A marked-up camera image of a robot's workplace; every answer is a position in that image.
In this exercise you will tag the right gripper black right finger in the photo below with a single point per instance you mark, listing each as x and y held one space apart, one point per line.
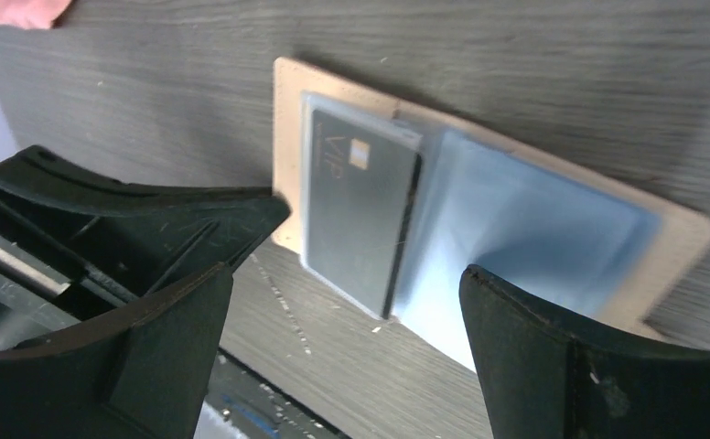
548 372

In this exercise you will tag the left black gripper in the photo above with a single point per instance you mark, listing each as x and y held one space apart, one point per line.
74 243

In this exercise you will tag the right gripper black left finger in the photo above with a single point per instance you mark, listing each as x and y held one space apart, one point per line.
138 371

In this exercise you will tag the beige leather card holder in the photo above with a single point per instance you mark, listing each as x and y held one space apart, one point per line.
593 245

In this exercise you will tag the grey VIP credit card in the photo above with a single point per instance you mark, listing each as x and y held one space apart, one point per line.
361 172

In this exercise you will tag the pink shorts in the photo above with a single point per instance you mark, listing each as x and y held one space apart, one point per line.
32 14

